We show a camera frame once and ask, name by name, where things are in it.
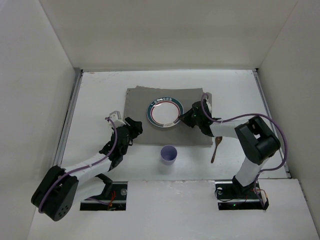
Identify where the white plate green rim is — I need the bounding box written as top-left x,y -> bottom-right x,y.
146,96 -> 184,128

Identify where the brown wooden spoon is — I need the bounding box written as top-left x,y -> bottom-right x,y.
210,136 -> 223,164

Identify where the grey cloth placemat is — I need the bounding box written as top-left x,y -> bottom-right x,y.
124,86 -> 213,148

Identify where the purple plastic cup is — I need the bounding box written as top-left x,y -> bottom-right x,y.
160,145 -> 178,166

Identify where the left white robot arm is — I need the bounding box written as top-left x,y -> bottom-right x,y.
31,115 -> 143,222

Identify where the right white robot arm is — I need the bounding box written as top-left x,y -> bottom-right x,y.
178,99 -> 281,196

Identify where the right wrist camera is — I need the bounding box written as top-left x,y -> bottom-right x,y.
204,96 -> 212,113

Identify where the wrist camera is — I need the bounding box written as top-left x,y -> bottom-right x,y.
204,96 -> 212,113
105,110 -> 126,128

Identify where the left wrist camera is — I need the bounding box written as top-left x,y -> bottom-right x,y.
105,110 -> 126,128

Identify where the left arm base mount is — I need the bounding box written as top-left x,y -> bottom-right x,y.
79,173 -> 128,212

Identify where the left aluminium table rail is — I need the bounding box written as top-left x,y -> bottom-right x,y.
51,67 -> 83,167

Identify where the aluminium table rail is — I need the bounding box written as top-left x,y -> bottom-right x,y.
252,67 -> 292,178
51,67 -> 83,167

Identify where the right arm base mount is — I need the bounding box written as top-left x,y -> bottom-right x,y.
214,181 -> 269,211

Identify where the right aluminium table rail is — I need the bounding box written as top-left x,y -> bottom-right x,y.
252,67 -> 292,178

